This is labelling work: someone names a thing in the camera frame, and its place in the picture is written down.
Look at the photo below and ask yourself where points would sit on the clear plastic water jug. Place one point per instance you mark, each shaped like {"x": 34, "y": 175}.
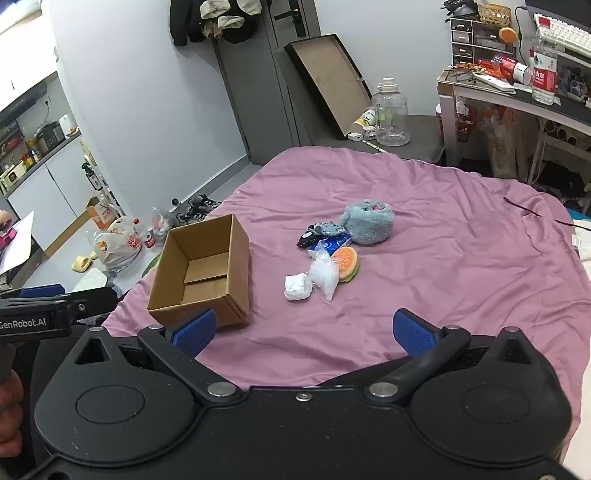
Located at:
{"x": 391, "y": 117}

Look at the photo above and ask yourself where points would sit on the white kitchen cabinet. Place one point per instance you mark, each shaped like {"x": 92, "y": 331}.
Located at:
{"x": 51, "y": 189}

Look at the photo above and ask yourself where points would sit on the person's left hand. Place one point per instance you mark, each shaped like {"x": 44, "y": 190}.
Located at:
{"x": 9, "y": 415}

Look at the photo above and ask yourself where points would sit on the beige tote bag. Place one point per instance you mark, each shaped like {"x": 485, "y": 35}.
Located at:
{"x": 510, "y": 143}

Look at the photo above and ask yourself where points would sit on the white keyboard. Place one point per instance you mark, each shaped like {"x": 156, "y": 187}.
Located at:
{"x": 570, "y": 32}

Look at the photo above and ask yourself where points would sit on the clear bag of white filling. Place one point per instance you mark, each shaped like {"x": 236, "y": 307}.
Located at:
{"x": 324, "y": 274}

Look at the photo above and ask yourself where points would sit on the clear crumpled plastic bag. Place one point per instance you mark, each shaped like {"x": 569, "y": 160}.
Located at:
{"x": 162, "y": 225}

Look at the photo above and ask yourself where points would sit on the white crumpled soft wad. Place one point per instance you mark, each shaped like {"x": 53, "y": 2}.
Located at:
{"x": 298, "y": 287}

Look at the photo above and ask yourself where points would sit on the blue patterned packet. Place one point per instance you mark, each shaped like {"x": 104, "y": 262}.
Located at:
{"x": 330, "y": 243}

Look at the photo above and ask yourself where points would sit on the grey drawer organizer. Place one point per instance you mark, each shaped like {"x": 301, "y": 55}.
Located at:
{"x": 475, "y": 41}

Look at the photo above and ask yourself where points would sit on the pink bed sheet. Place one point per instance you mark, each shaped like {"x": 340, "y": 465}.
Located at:
{"x": 438, "y": 258}

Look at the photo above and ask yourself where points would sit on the clear water bottle red label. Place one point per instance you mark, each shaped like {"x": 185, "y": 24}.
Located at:
{"x": 544, "y": 60}

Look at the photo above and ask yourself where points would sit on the brown cardboard box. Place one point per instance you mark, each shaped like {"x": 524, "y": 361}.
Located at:
{"x": 203, "y": 272}

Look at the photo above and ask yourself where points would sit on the orange round toy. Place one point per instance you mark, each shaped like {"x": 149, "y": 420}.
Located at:
{"x": 508, "y": 35}

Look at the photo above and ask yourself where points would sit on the white charger plug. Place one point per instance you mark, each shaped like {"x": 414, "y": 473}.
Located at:
{"x": 355, "y": 137}

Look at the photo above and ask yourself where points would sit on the black hanging jacket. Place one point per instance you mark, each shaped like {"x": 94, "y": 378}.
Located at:
{"x": 184, "y": 23}

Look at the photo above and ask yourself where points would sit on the beige hanging garment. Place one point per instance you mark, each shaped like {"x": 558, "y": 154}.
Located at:
{"x": 221, "y": 14}

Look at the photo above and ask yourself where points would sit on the grey fluffy plush toy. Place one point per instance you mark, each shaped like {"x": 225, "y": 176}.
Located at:
{"x": 368, "y": 222}

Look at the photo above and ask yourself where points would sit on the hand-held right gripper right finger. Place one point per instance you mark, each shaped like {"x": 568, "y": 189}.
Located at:
{"x": 413, "y": 336}

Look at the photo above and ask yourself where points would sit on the dark grey door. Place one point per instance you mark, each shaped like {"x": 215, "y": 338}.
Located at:
{"x": 258, "y": 101}

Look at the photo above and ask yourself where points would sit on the grey platform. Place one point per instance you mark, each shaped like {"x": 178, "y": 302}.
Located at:
{"x": 415, "y": 136}

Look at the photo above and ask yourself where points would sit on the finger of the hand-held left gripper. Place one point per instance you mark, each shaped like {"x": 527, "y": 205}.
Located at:
{"x": 90, "y": 302}

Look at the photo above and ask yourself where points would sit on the yellow slippers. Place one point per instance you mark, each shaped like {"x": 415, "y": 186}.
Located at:
{"x": 83, "y": 264}

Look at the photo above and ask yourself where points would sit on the hamburger plush toy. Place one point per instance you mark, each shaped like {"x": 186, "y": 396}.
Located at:
{"x": 347, "y": 263}

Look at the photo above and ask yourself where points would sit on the orange cardboard carton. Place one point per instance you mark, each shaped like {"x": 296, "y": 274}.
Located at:
{"x": 99, "y": 211}

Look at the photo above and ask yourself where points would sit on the yellow and white can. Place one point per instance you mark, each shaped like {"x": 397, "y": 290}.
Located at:
{"x": 364, "y": 119}

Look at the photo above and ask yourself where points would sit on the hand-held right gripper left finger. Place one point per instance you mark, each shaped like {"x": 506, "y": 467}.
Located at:
{"x": 194, "y": 331}

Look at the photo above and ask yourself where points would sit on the white desk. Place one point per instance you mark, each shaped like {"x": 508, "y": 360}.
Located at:
{"x": 489, "y": 94}

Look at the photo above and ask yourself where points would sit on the brown shallow tray board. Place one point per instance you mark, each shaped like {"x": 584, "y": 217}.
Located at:
{"x": 330, "y": 78}

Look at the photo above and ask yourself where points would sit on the black microwave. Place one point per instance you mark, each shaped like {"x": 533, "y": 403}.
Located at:
{"x": 51, "y": 133}

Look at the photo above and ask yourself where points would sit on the wicker basket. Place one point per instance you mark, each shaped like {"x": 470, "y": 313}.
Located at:
{"x": 495, "y": 14}

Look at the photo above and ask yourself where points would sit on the white and orange plastic bag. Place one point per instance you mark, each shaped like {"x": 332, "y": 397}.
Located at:
{"x": 117, "y": 242}

